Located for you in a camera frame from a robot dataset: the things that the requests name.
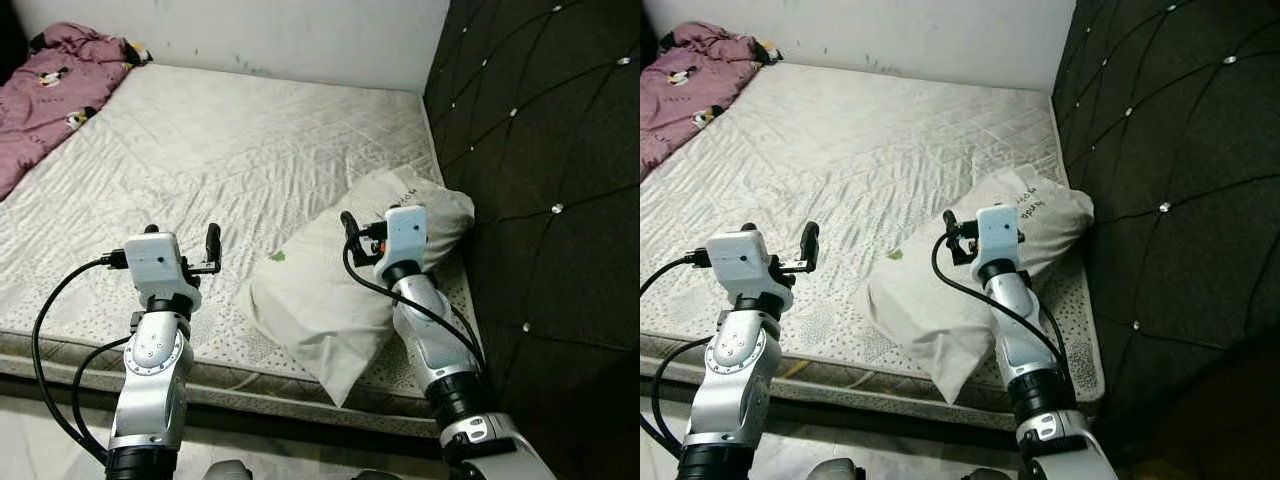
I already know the white pillow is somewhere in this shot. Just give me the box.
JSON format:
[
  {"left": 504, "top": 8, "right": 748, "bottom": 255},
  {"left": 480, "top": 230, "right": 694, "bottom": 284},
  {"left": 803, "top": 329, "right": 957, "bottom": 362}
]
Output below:
[
  {"left": 232, "top": 164, "right": 477, "bottom": 409},
  {"left": 864, "top": 164, "right": 1097, "bottom": 407}
]

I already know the white quilted mattress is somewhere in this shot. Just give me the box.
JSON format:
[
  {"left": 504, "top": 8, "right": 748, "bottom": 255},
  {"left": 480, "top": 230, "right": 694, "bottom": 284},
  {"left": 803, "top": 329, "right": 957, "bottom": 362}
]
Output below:
[
  {"left": 640, "top": 62, "right": 1108, "bottom": 433},
  {"left": 0, "top": 64, "right": 483, "bottom": 438}
]

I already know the pink cartoon print blanket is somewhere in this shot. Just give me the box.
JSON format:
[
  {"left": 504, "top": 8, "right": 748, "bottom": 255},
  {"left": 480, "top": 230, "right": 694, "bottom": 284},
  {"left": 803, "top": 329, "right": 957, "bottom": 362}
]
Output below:
[
  {"left": 0, "top": 21, "right": 153, "bottom": 203},
  {"left": 640, "top": 21, "right": 783, "bottom": 183}
]

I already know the black tufted headboard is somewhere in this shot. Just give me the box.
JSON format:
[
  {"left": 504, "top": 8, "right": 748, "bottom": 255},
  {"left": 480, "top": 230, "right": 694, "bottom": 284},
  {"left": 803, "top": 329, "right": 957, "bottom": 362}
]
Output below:
[
  {"left": 420, "top": 0, "right": 641, "bottom": 480},
  {"left": 1048, "top": 0, "right": 1280, "bottom": 480}
]

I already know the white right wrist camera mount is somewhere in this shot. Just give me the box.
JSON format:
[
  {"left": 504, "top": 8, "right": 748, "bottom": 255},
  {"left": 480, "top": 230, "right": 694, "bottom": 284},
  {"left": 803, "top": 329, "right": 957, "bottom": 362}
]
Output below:
[
  {"left": 374, "top": 204, "right": 431, "bottom": 285},
  {"left": 974, "top": 202, "right": 1023, "bottom": 283}
]

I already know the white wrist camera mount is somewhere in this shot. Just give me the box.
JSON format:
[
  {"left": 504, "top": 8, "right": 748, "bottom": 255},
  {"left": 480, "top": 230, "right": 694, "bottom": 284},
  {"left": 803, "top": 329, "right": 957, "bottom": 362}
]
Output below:
[
  {"left": 374, "top": 204, "right": 431, "bottom": 285},
  {"left": 704, "top": 229, "right": 798, "bottom": 313},
  {"left": 974, "top": 202, "right": 1023, "bottom": 283},
  {"left": 122, "top": 231, "right": 207, "bottom": 313}
]

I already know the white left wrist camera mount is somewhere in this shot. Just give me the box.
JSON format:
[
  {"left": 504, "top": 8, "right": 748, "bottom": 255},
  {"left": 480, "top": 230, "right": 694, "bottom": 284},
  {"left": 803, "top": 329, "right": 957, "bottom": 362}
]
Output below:
[
  {"left": 122, "top": 231, "right": 207, "bottom": 313},
  {"left": 704, "top": 229, "right": 798, "bottom": 313}
]

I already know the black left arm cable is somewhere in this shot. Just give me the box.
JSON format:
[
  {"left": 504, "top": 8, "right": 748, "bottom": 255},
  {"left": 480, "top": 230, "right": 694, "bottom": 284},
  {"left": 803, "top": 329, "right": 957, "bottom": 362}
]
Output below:
[
  {"left": 640, "top": 253, "right": 713, "bottom": 463},
  {"left": 30, "top": 256, "right": 136, "bottom": 466}
]

